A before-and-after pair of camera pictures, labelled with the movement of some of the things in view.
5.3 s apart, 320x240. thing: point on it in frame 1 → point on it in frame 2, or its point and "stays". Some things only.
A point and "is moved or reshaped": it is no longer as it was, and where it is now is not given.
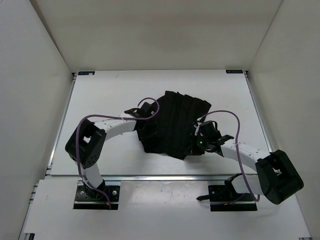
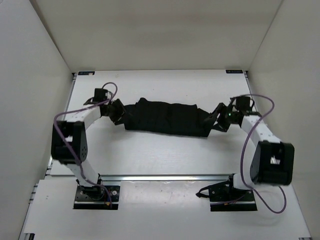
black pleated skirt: (178, 114) is moved or reshaped
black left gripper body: (150, 129) → (115, 111)
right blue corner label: (234, 71) stays
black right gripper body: (200, 143) → (225, 118)
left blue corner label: (87, 73) stays
